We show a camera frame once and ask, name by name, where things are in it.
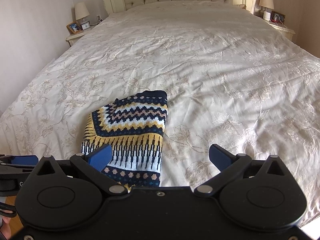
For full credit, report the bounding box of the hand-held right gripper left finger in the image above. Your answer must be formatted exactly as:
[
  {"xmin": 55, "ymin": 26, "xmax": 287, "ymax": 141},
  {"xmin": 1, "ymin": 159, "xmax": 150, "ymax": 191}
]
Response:
[{"xmin": 32, "ymin": 144, "xmax": 128, "ymax": 196}]

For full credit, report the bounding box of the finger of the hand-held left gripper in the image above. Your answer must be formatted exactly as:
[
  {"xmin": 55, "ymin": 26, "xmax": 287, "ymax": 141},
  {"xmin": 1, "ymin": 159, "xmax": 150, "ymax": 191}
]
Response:
[{"xmin": 0, "ymin": 155, "xmax": 39, "ymax": 175}]

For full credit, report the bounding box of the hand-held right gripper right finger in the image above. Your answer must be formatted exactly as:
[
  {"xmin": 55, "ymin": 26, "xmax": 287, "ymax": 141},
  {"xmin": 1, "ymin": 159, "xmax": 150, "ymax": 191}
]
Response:
[{"xmin": 194, "ymin": 144, "xmax": 288, "ymax": 197}]

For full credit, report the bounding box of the navy yellow patterned knit sweater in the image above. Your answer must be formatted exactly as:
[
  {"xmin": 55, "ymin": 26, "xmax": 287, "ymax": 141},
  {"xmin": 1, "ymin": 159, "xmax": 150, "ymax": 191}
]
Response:
[{"xmin": 80, "ymin": 90, "xmax": 168, "ymax": 193}]

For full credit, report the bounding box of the cream nightstand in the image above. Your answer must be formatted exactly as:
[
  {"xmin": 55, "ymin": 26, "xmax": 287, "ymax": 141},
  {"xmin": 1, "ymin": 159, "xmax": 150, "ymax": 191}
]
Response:
[
  {"xmin": 66, "ymin": 25, "xmax": 100, "ymax": 47},
  {"xmin": 254, "ymin": 7, "xmax": 295, "ymax": 40}
]

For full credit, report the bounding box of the black cable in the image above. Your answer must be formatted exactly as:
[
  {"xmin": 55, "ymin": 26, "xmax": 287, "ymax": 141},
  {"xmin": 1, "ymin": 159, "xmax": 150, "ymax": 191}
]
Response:
[{"xmin": 0, "ymin": 200, "xmax": 17, "ymax": 218}]

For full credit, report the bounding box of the wooden photo frame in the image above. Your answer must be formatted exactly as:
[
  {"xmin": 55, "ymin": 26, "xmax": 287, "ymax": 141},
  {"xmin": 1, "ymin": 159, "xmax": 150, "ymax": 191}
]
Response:
[{"xmin": 66, "ymin": 21, "xmax": 82, "ymax": 35}]

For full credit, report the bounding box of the dark photo frame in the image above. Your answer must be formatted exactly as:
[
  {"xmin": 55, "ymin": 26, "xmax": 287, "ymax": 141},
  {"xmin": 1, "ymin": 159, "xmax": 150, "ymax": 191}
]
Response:
[{"xmin": 271, "ymin": 11, "xmax": 286, "ymax": 23}]

